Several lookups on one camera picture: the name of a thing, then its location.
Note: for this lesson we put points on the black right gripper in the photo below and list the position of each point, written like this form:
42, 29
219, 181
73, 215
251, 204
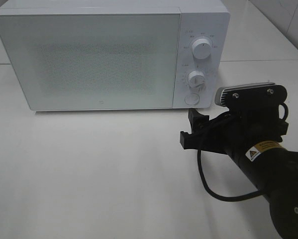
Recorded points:
239, 135

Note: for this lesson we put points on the round white door button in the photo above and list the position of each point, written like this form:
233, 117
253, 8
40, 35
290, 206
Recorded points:
192, 99

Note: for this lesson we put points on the white timer knob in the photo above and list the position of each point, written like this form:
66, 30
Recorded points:
196, 79

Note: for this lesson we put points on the white microwave door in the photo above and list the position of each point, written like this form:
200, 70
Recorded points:
93, 62

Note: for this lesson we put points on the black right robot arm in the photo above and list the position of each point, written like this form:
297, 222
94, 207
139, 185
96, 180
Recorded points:
274, 179

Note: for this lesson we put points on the white upper power knob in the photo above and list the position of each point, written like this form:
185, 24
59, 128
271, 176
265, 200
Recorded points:
201, 48

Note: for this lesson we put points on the white microwave oven body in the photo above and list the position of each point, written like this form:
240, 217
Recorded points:
93, 55

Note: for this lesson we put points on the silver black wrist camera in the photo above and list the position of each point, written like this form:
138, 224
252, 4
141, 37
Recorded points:
251, 96

